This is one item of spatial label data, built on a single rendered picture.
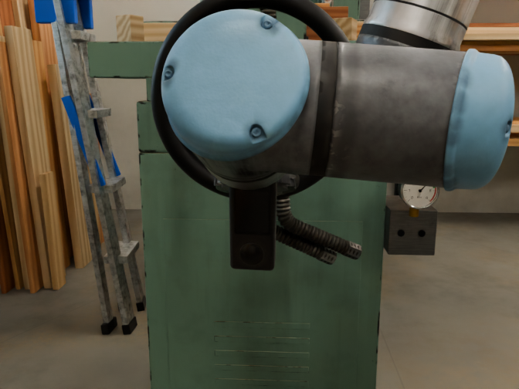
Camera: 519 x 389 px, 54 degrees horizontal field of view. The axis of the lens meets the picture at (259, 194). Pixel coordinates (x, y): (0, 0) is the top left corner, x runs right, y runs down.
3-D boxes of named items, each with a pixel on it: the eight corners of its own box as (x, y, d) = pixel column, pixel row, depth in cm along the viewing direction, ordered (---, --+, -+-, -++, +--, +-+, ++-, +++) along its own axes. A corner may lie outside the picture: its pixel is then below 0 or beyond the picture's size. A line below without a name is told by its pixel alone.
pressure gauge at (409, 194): (398, 220, 83) (401, 171, 81) (394, 214, 87) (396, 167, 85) (437, 221, 83) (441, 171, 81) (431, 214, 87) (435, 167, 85)
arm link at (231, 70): (313, 160, 28) (137, 143, 29) (304, 191, 41) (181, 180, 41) (327, 1, 29) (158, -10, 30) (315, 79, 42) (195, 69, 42)
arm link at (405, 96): (479, 56, 39) (318, 45, 40) (549, 47, 28) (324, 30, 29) (459, 175, 41) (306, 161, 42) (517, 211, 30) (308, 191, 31)
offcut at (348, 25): (351, 40, 84) (352, 17, 83) (327, 41, 85) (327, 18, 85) (356, 42, 88) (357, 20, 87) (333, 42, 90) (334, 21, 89)
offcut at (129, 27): (131, 42, 88) (130, 14, 87) (117, 42, 89) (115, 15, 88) (144, 43, 90) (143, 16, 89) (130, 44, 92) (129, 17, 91)
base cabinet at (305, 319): (151, 495, 104) (133, 153, 89) (199, 350, 161) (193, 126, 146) (371, 505, 102) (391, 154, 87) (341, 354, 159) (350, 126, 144)
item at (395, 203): (388, 255, 87) (390, 210, 86) (375, 235, 99) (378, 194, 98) (437, 256, 87) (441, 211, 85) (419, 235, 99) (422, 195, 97)
